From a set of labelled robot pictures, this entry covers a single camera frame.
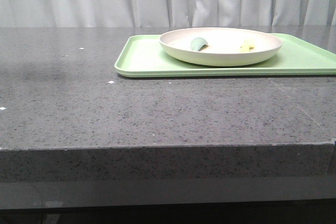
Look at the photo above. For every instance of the beige round plate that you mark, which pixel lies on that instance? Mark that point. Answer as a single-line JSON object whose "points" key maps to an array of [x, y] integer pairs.
{"points": [[223, 46]]}

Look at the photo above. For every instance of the yellow plastic fork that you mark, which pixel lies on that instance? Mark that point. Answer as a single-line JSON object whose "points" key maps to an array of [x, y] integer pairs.
{"points": [[247, 46]]}

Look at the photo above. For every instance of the light green serving tray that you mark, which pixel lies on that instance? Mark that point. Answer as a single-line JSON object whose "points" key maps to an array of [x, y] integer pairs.
{"points": [[143, 57]]}

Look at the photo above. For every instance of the green plastic spoon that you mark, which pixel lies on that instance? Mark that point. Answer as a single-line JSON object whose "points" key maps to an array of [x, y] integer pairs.
{"points": [[198, 43]]}

